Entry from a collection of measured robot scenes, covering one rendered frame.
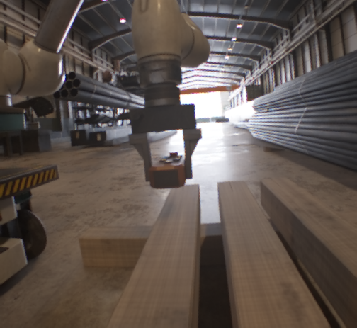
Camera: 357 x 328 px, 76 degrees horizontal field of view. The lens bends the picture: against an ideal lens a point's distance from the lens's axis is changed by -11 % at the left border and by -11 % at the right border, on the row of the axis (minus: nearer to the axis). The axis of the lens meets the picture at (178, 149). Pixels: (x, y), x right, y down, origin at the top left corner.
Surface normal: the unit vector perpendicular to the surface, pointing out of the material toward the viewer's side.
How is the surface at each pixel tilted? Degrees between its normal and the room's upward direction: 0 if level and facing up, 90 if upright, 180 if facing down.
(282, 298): 0
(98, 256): 90
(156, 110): 90
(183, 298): 0
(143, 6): 81
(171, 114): 90
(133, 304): 0
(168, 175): 90
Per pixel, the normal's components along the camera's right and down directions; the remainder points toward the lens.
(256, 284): -0.08, -0.99
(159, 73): -0.09, 0.11
